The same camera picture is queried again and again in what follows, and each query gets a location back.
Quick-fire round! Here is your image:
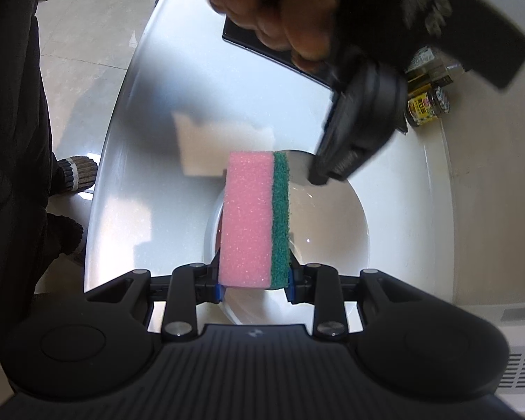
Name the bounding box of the white ceramic bowl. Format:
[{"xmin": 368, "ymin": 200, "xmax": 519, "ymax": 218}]
[{"xmin": 220, "ymin": 150, "xmax": 369, "ymax": 329}]

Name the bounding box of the pink and green sponge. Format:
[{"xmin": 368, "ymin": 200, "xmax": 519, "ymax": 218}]
[{"xmin": 219, "ymin": 152, "xmax": 290, "ymax": 290}]

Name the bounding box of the person's left hand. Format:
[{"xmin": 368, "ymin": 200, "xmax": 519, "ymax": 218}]
[{"xmin": 208, "ymin": 0, "xmax": 338, "ymax": 72}]

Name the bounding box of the dark sauce bottle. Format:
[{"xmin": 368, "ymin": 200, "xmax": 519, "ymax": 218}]
[{"xmin": 405, "ymin": 47, "xmax": 468, "ymax": 95}]

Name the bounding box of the yellow label sauce jar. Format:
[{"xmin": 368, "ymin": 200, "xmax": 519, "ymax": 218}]
[{"xmin": 406, "ymin": 86, "xmax": 450, "ymax": 127}]

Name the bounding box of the black glass gas stove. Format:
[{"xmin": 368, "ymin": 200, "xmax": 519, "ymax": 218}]
[{"xmin": 222, "ymin": 17, "xmax": 336, "ymax": 89}]

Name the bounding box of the grey striped slipper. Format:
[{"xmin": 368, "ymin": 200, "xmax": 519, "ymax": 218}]
[{"xmin": 51, "ymin": 155, "xmax": 98, "ymax": 195}]

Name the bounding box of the dark trouser leg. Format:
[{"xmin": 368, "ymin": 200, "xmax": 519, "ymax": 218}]
[{"xmin": 0, "ymin": 0, "xmax": 82, "ymax": 347}]

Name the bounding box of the grey ventilation grille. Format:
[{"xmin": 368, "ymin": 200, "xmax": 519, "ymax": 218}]
[{"xmin": 498, "ymin": 303, "xmax": 525, "ymax": 393}]

